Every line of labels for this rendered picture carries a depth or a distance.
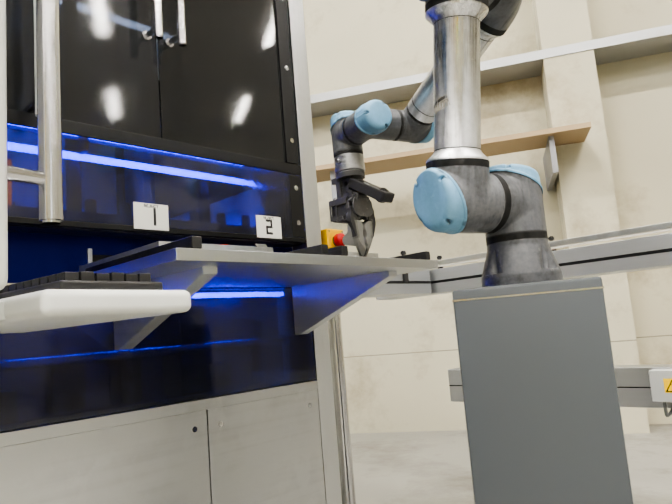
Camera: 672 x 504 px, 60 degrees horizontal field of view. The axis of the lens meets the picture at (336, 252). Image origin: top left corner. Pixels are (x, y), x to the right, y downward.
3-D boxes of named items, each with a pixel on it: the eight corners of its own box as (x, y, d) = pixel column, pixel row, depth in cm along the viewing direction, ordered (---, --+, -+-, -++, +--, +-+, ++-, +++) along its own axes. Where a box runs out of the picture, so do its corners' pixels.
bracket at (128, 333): (114, 350, 120) (112, 287, 122) (128, 349, 122) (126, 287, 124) (206, 343, 97) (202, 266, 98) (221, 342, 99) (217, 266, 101)
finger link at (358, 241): (349, 260, 144) (345, 224, 145) (367, 256, 140) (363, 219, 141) (341, 260, 141) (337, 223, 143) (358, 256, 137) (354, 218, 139)
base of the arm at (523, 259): (560, 284, 118) (553, 236, 119) (567, 279, 103) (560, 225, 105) (483, 291, 122) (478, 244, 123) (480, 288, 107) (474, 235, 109)
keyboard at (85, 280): (-76, 317, 89) (-76, 301, 89) (18, 314, 100) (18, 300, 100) (60, 290, 65) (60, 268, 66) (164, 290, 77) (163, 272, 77)
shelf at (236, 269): (55, 292, 121) (55, 282, 121) (302, 289, 171) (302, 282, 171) (176, 260, 88) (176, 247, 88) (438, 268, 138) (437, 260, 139)
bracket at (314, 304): (294, 334, 156) (291, 286, 158) (303, 334, 158) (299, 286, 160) (393, 327, 133) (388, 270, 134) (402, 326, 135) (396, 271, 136)
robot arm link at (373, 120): (404, 100, 136) (379, 118, 146) (363, 94, 131) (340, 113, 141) (407, 132, 135) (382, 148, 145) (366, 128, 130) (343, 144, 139)
